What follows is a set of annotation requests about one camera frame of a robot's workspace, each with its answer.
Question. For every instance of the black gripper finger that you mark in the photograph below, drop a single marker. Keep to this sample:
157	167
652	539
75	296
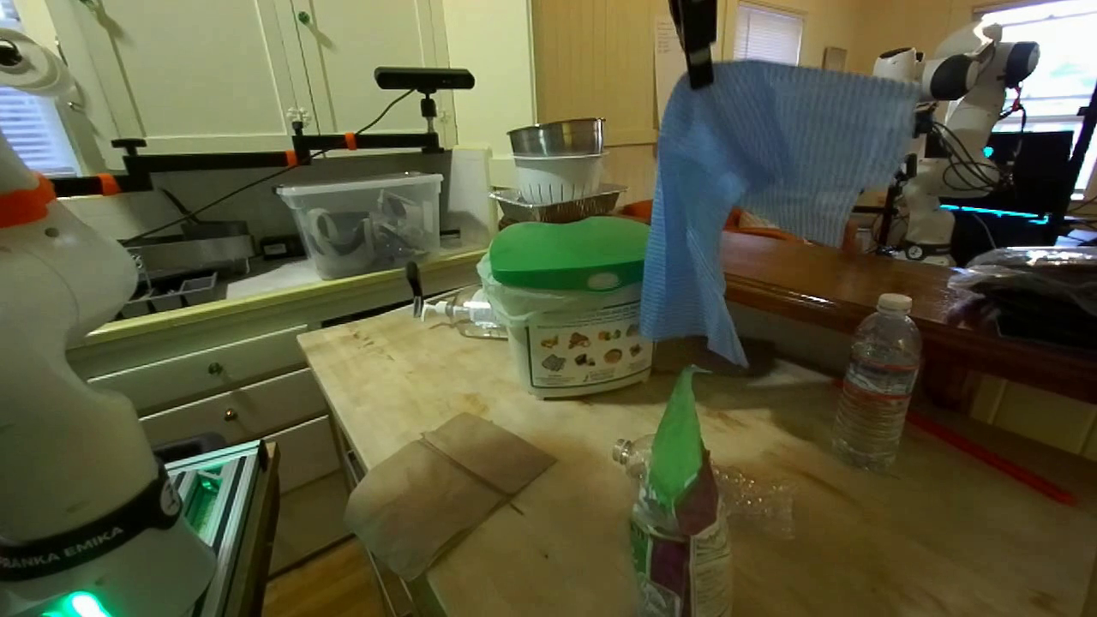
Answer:
685	39
709	39

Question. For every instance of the blue paper towel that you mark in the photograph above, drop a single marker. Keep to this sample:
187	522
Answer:
757	171

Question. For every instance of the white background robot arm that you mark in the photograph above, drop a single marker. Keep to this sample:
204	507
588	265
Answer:
963	89

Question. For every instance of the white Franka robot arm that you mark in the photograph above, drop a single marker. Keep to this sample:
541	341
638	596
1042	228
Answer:
71	377

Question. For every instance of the steel mixing bowl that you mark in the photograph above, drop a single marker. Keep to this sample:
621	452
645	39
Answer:
557	138

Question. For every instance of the white colander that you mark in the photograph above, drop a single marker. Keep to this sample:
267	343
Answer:
562	175

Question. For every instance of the wide shallow metal bowl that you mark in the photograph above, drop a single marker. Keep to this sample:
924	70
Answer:
562	207

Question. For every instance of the dark wooden counter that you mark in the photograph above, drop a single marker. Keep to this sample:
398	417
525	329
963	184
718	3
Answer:
845	287

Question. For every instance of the green-lidded clear plastic container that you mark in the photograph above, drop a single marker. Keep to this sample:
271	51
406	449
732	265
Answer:
570	303

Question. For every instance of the black computer monitor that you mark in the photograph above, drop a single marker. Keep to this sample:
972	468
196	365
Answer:
1023	171

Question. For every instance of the clear storage bin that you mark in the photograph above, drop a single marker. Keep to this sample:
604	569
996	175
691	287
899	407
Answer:
365	223

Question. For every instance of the clear plastic water bottle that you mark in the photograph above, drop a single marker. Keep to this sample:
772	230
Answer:
880	388

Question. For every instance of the black plastic bag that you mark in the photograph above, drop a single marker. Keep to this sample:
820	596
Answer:
1029	287

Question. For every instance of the green plastic snack bag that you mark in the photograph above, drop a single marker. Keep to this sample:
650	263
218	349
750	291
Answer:
676	503

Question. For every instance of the white drawer cabinet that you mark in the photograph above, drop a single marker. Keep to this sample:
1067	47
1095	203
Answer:
229	377

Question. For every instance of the black compartment tray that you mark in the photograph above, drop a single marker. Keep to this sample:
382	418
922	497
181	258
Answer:
172	291

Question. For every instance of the black bar camera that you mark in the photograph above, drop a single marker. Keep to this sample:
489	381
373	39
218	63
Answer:
422	76

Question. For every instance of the black clamp rail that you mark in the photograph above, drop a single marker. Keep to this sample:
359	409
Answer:
229	146

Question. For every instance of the aluminium frame rack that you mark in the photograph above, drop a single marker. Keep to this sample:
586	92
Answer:
235	503

